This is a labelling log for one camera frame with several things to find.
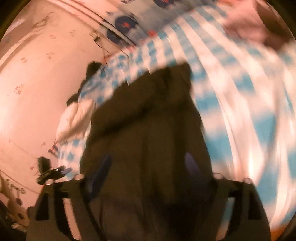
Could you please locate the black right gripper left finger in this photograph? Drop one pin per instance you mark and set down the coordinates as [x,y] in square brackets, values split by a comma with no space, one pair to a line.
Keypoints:
[48,219]

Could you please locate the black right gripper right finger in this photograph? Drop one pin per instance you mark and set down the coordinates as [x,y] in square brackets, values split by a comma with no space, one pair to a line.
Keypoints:
[229,210]

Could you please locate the dark olive puffer jacket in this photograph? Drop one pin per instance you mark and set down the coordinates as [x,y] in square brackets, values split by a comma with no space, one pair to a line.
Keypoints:
[156,186]

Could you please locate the white folded puffer garment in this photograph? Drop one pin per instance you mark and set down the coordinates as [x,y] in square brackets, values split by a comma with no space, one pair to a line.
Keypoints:
[75,120]

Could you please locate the blue white checkered bed cover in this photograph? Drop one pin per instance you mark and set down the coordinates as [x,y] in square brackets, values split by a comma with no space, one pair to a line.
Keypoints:
[244,92]

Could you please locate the whale pattern curtain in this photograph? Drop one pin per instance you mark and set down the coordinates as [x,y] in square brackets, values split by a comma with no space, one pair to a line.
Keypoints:
[131,22]

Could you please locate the pink puffer jacket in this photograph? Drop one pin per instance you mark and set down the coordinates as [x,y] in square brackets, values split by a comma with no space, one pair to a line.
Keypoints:
[256,21]

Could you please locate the black garment by wall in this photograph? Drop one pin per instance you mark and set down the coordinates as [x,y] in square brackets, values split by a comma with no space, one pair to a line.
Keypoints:
[92,68]

